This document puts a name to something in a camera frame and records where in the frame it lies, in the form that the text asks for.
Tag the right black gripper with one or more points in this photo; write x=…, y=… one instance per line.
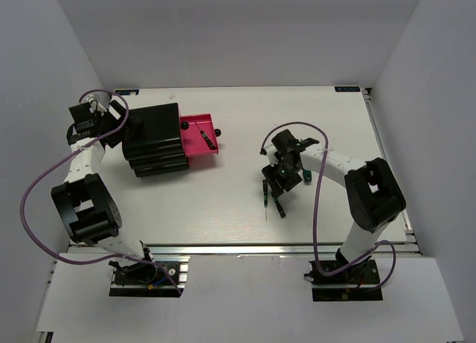
x=270, y=173

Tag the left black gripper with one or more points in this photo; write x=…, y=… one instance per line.
x=108, y=115

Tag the small precision screwdriver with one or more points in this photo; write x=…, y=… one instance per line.
x=207, y=140
x=279, y=207
x=265, y=196

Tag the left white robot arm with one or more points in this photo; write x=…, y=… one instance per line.
x=83, y=202

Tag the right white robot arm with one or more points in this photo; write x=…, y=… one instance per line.
x=373, y=194

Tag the black drawer cabinet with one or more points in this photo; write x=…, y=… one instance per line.
x=157, y=149

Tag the large green screwdriver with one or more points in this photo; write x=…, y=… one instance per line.
x=307, y=177

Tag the blue label sticker left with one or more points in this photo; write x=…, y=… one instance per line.
x=127, y=92

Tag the blue label sticker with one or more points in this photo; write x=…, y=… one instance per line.
x=346, y=89
x=127, y=92

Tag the blue label sticker right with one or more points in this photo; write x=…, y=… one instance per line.
x=346, y=89

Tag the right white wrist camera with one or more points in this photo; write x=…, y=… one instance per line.
x=269, y=152

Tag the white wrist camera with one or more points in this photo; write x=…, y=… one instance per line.
x=269, y=152
x=101, y=97

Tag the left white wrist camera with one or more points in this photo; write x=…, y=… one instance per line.
x=101, y=97

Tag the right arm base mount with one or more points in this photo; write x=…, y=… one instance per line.
x=358, y=283

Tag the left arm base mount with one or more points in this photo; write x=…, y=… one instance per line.
x=139, y=280

